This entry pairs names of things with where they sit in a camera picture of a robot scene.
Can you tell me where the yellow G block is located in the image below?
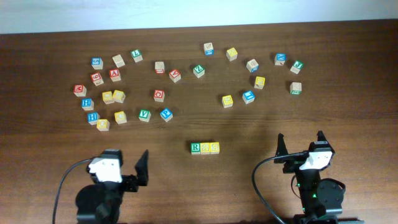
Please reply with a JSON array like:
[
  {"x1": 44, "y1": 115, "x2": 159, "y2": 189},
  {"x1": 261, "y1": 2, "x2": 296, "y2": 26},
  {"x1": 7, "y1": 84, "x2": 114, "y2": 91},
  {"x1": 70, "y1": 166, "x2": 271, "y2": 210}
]
[{"x1": 113, "y1": 90, "x2": 126, "y2": 103}]

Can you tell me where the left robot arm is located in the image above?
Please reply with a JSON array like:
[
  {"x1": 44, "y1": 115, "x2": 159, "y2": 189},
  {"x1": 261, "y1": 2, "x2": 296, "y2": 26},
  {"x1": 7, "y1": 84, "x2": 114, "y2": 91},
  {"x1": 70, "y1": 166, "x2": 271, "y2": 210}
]
[{"x1": 75, "y1": 149, "x2": 149, "y2": 224}]

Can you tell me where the tilted red A block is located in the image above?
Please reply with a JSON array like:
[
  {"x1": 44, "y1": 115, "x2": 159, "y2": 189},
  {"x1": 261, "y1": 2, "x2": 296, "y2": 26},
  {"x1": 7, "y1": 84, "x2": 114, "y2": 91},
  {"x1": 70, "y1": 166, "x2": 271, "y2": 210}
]
[{"x1": 169, "y1": 69, "x2": 181, "y2": 83}]

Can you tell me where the blue h block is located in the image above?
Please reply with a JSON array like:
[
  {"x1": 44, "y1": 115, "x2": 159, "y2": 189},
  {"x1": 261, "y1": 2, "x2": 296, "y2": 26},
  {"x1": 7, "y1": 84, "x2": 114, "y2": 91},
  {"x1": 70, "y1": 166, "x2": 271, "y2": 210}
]
[
  {"x1": 81, "y1": 98, "x2": 95, "y2": 111},
  {"x1": 87, "y1": 112, "x2": 100, "y2": 125}
]

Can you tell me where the red O block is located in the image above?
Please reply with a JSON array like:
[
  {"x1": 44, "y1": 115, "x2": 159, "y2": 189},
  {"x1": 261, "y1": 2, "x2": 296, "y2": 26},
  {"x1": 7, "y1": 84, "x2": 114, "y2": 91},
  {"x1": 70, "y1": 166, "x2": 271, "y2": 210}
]
[{"x1": 154, "y1": 90, "x2": 165, "y2": 102}]

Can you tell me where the yellow E block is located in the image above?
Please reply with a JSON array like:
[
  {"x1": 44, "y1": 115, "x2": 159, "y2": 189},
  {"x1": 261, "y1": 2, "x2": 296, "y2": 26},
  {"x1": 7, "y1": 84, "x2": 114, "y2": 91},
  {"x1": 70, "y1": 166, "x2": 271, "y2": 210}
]
[{"x1": 222, "y1": 95, "x2": 233, "y2": 108}]

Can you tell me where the lower blue H block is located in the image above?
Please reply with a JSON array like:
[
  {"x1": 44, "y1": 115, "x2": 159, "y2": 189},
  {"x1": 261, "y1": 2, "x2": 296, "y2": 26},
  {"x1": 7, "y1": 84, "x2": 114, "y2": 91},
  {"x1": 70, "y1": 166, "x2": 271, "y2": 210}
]
[{"x1": 87, "y1": 112, "x2": 100, "y2": 125}]

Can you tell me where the yellow block right middle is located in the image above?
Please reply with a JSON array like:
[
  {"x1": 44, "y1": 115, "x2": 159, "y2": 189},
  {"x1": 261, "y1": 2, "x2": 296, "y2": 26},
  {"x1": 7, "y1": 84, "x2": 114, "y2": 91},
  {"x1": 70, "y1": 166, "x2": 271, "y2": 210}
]
[{"x1": 254, "y1": 76, "x2": 266, "y2": 90}]

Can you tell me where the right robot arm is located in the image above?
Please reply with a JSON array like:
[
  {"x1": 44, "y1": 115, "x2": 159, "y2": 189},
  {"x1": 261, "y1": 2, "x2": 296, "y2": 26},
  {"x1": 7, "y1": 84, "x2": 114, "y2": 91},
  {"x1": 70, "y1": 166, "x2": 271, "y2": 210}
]
[{"x1": 275, "y1": 131, "x2": 346, "y2": 224}]

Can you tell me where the wooden block blue side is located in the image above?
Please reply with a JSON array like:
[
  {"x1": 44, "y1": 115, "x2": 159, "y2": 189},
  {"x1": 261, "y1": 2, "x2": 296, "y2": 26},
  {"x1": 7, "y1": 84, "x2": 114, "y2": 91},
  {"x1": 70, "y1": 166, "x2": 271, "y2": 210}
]
[{"x1": 246, "y1": 59, "x2": 259, "y2": 73}]

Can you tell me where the yellow O block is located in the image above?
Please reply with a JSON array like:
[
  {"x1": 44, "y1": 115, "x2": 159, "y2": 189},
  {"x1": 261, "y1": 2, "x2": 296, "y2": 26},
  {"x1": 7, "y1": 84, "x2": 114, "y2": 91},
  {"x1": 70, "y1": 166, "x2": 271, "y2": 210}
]
[{"x1": 102, "y1": 91, "x2": 114, "y2": 105}]

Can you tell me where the green V block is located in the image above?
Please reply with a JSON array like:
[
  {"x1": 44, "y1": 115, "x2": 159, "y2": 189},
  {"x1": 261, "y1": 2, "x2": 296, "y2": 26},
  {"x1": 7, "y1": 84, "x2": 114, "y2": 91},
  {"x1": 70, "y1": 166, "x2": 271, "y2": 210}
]
[{"x1": 139, "y1": 110, "x2": 151, "y2": 122}]

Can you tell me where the green Z block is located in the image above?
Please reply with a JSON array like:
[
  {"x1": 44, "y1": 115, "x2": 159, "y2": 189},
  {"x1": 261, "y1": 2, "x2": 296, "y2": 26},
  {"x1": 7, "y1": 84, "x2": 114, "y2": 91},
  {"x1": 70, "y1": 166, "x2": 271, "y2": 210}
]
[{"x1": 193, "y1": 65, "x2": 205, "y2": 78}]

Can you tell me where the wooden block red edge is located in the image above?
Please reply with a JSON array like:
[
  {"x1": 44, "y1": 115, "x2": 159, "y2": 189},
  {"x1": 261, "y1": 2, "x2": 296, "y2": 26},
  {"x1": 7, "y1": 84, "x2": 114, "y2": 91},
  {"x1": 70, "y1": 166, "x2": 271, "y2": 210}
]
[{"x1": 155, "y1": 61, "x2": 165, "y2": 74}]

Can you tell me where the green J block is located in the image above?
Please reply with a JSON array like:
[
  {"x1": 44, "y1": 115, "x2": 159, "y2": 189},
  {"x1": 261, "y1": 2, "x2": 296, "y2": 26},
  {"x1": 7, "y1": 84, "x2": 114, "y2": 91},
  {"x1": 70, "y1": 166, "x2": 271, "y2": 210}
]
[{"x1": 290, "y1": 60, "x2": 303, "y2": 74}]

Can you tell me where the red M block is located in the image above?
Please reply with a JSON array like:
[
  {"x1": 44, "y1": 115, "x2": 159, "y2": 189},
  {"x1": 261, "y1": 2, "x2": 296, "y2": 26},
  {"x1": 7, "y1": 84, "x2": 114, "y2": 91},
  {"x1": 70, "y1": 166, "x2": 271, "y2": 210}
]
[{"x1": 73, "y1": 85, "x2": 87, "y2": 97}]

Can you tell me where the wooden block green edge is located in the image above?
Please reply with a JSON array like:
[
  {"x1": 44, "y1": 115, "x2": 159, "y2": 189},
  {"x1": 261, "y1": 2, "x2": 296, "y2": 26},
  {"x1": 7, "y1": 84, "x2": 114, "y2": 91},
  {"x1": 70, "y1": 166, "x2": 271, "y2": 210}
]
[{"x1": 290, "y1": 82, "x2": 302, "y2": 95}]

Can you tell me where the blue X block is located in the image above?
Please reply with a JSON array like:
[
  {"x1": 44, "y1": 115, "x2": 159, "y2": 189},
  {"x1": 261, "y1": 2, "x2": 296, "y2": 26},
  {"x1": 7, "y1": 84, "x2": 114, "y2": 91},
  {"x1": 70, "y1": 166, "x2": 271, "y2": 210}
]
[{"x1": 274, "y1": 53, "x2": 287, "y2": 66}]

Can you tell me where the plain wooden block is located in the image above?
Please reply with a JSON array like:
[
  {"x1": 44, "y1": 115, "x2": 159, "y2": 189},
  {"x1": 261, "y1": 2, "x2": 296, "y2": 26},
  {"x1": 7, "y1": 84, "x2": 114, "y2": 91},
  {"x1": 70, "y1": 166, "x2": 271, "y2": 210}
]
[{"x1": 112, "y1": 54, "x2": 125, "y2": 68}]

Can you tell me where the blue G block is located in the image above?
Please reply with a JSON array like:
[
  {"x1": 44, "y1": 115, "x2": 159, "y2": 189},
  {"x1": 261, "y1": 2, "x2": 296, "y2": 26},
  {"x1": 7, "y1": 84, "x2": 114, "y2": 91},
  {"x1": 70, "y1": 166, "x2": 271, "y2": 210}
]
[{"x1": 91, "y1": 57, "x2": 103, "y2": 70}]

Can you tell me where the wooden block blue edge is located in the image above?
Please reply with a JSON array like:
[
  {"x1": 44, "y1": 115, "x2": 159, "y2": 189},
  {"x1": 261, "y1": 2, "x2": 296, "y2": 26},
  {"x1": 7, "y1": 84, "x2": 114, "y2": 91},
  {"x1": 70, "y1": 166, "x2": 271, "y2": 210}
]
[{"x1": 203, "y1": 42, "x2": 214, "y2": 56}]

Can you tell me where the blue P block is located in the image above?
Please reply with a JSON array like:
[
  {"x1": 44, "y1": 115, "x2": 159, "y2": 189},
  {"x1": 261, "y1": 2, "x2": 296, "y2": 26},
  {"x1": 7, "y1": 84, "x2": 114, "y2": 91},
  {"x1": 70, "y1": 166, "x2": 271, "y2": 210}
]
[{"x1": 160, "y1": 108, "x2": 173, "y2": 122}]

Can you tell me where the red 9 block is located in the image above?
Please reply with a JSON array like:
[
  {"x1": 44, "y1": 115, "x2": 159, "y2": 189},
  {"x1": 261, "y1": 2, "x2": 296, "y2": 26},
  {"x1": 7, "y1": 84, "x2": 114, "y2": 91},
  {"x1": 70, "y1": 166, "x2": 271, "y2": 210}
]
[{"x1": 90, "y1": 72, "x2": 104, "y2": 86}]

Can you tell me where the yellow S block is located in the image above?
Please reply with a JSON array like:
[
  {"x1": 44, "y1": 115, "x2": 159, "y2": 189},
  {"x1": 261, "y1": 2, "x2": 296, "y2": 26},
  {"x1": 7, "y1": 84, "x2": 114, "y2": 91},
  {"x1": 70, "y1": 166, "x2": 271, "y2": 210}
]
[
  {"x1": 210, "y1": 142, "x2": 220, "y2": 154},
  {"x1": 200, "y1": 142, "x2": 210, "y2": 154}
]

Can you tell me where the green L block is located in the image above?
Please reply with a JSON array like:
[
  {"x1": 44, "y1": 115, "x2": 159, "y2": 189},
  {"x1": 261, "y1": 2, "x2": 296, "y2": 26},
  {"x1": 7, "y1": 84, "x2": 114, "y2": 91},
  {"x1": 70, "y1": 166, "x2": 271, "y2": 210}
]
[{"x1": 131, "y1": 49, "x2": 143, "y2": 63}]

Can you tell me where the yellow C block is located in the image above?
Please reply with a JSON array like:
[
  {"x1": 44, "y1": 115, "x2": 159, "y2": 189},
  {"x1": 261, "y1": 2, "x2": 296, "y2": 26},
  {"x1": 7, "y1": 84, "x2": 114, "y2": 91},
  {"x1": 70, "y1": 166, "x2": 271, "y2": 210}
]
[{"x1": 114, "y1": 111, "x2": 127, "y2": 124}]

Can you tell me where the top yellow block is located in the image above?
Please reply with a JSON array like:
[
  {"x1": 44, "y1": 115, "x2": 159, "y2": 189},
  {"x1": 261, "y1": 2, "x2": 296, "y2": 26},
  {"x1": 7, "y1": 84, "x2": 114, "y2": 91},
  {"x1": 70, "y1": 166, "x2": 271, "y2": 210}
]
[{"x1": 226, "y1": 47, "x2": 238, "y2": 61}]

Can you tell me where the green R block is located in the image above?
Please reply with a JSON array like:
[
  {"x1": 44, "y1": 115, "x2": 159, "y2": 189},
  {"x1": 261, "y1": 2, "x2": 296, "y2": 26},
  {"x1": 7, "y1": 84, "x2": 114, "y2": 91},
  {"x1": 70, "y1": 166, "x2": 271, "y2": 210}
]
[{"x1": 190, "y1": 142, "x2": 201, "y2": 155}]

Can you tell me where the blue E block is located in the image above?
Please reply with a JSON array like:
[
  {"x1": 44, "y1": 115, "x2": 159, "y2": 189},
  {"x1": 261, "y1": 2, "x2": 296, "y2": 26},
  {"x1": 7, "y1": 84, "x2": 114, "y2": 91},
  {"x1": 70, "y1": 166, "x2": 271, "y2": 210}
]
[{"x1": 243, "y1": 90, "x2": 255, "y2": 104}]

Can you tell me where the yellow Q block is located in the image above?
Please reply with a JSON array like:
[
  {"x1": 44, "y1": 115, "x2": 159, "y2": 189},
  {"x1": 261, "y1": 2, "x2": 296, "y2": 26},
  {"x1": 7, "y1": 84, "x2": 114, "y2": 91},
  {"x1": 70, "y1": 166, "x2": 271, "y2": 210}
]
[{"x1": 96, "y1": 119, "x2": 110, "y2": 131}]

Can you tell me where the upper blue H block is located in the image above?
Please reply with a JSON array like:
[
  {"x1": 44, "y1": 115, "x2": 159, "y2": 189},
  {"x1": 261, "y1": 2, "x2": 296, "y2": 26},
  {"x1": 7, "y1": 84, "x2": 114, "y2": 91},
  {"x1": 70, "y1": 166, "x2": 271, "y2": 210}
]
[{"x1": 81, "y1": 98, "x2": 95, "y2": 111}]

